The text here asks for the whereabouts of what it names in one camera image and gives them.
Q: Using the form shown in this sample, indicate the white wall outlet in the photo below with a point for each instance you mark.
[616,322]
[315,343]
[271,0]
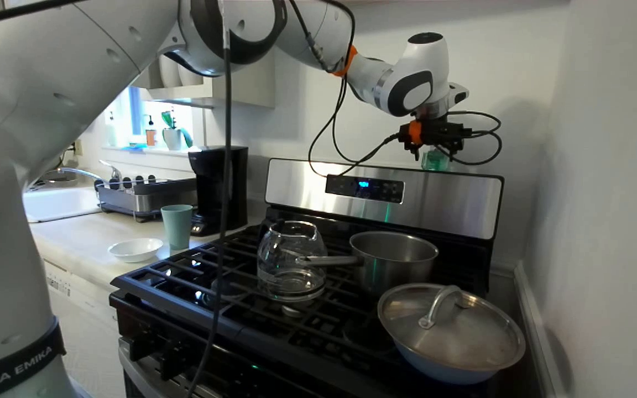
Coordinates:
[78,146]

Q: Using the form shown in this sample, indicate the light blue plastic cup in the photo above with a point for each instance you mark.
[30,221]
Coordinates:
[178,227]

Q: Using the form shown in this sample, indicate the black stainless gas stove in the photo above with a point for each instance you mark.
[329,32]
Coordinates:
[444,199]

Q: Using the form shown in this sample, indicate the white sink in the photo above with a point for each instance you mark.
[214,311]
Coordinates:
[60,201]

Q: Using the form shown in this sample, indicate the black coffee maker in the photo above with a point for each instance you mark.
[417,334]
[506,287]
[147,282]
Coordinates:
[220,190]

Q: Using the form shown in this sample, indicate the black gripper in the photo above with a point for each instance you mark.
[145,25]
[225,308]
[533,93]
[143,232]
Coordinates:
[442,134]

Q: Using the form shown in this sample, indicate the wrist camera with orange plug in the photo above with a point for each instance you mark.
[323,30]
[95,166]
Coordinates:
[413,134]

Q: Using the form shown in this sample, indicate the stainless steel dish rack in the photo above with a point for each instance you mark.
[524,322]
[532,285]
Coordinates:
[145,194]

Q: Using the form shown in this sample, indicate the white jug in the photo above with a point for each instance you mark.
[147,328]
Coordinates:
[178,71]

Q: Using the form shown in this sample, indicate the small orange soap bottle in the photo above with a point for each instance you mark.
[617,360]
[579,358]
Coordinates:
[152,134]

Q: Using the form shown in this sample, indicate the green hand sanitizer bottle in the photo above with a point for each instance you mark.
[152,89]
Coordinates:
[434,160]

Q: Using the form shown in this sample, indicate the white framed window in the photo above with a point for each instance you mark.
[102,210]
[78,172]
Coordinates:
[132,117]

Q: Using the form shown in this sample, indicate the plant in white pot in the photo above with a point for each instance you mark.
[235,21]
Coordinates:
[175,136]

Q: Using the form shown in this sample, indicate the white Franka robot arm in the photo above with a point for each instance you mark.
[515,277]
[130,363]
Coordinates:
[53,89]

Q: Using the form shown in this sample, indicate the stainless steel saucepan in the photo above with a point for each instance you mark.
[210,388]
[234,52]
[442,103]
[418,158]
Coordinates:
[396,256]

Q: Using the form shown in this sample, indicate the glass coffee carafe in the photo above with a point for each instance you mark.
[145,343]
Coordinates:
[288,256]

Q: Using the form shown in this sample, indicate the white wall cabinet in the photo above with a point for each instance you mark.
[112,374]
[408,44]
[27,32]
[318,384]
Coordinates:
[249,89]

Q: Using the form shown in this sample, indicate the blue pan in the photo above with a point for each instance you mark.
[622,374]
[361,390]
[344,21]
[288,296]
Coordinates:
[444,374]

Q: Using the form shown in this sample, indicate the white base cabinet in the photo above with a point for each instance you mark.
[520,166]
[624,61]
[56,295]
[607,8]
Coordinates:
[82,324]

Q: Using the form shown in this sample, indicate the steel pan lid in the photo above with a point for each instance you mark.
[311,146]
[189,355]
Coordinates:
[451,333]

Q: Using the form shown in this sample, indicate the white bowl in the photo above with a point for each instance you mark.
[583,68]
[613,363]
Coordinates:
[136,249]

